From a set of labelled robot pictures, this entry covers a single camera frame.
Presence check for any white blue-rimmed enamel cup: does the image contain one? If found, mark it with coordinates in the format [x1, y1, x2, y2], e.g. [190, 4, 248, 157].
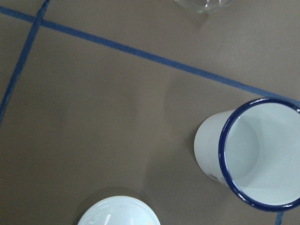
[194, 97, 300, 212]

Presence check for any white small bowl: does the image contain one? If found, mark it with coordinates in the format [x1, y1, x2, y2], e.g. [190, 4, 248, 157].
[78, 196, 160, 225]

